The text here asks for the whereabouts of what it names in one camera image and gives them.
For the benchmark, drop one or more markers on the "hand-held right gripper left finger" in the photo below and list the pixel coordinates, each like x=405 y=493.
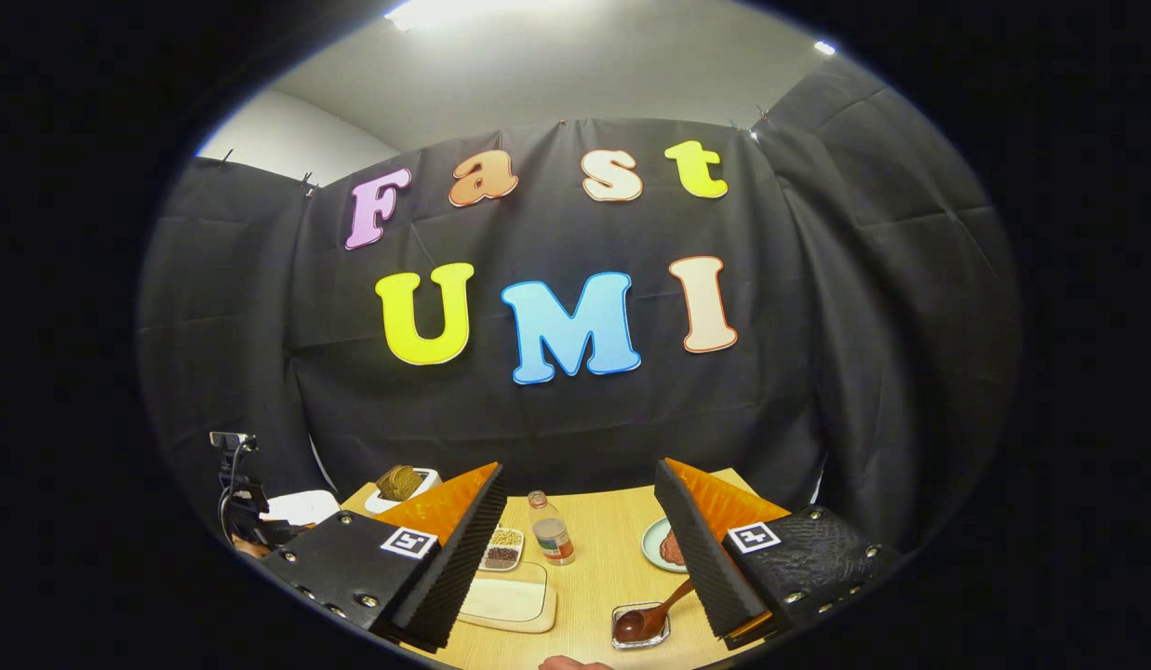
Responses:
x=463 y=568

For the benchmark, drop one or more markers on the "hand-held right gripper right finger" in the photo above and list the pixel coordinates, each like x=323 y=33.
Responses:
x=701 y=558

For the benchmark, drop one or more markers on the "clear container of rice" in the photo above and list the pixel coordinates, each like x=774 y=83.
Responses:
x=505 y=600

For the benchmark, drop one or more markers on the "white rice cooker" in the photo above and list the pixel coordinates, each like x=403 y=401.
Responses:
x=301 y=507

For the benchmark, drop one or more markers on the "brown wooden spoon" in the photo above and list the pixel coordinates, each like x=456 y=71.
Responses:
x=635 y=625

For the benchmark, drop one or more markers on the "red meat slice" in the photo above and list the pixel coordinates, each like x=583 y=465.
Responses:
x=673 y=549

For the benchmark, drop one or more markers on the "white divided grain tray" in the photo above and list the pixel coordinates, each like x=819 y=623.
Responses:
x=502 y=549

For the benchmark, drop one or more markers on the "pale green plate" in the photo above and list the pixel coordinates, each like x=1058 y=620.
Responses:
x=651 y=549

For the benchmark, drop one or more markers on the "white toaster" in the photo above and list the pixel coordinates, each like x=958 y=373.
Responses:
x=398 y=504

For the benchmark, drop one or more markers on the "clear plastic bottle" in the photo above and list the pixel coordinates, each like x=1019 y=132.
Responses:
x=552 y=535

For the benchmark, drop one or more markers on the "brown bread slice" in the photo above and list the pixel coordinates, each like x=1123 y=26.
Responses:
x=398 y=482

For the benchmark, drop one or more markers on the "black backdrop cloth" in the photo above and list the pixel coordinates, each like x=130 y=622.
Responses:
x=575 y=419

